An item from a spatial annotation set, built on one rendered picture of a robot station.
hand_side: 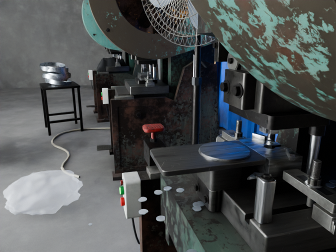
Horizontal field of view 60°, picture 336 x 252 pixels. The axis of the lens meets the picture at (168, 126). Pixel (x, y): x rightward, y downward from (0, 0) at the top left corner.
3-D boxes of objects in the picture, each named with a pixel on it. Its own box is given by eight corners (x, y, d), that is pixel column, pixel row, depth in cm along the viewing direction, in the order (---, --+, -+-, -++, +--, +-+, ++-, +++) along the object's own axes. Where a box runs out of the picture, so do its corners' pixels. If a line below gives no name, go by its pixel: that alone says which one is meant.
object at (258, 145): (267, 178, 68) (269, 159, 66) (236, 154, 81) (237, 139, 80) (300, 173, 70) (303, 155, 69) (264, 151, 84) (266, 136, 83)
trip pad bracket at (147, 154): (150, 199, 100) (149, 145, 94) (144, 186, 109) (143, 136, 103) (167, 196, 101) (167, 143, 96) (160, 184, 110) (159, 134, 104)
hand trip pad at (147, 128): (145, 150, 98) (145, 128, 96) (142, 144, 104) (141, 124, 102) (165, 148, 100) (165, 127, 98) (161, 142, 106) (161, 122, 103)
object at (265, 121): (268, 141, 62) (271, 116, 60) (226, 118, 80) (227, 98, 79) (330, 135, 66) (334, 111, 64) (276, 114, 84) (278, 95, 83)
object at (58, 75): (48, 136, 329) (39, 64, 306) (44, 126, 367) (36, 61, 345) (84, 131, 346) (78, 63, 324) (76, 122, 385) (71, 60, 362)
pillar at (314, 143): (309, 176, 69) (318, 118, 65) (303, 172, 71) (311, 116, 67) (317, 175, 69) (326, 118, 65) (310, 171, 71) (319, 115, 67)
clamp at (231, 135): (240, 162, 84) (242, 128, 81) (215, 143, 99) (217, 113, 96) (258, 160, 85) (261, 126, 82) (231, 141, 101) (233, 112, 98)
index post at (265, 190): (260, 224, 55) (264, 179, 53) (251, 216, 58) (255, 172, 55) (272, 222, 56) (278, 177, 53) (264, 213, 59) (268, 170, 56)
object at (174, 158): (163, 226, 64) (163, 169, 60) (149, 194, 77) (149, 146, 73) (263, 209, 71) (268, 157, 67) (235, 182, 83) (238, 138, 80)
